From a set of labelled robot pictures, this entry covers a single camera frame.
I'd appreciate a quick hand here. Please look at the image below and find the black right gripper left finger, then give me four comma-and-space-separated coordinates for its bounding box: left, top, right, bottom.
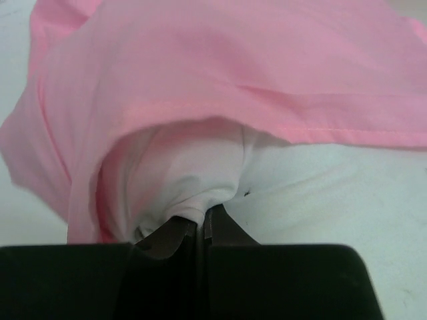
135, 217, 197, 260

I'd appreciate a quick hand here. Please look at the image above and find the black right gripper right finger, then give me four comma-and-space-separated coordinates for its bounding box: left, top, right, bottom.
203, 205, 260, 247

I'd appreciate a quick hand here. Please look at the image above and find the pink satin pillowcase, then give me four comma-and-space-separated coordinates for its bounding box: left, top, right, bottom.
1, 1, 426, 243

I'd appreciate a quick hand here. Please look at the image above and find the white pillow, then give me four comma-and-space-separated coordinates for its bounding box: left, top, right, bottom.
99, 123, 426, 245

